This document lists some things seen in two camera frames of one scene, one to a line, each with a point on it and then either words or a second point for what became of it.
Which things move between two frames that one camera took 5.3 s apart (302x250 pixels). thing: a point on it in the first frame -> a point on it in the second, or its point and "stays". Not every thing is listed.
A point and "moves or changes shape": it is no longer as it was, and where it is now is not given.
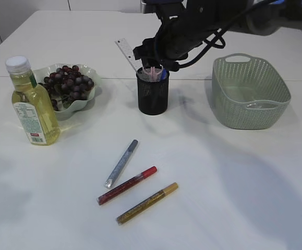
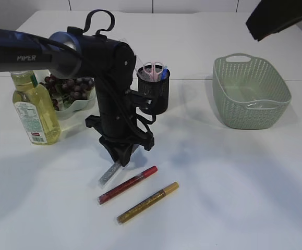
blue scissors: (164, 74) stays
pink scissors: (153, 71) stays
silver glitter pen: (121, 163) moves or changes shape
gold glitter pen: (120, 219) stays
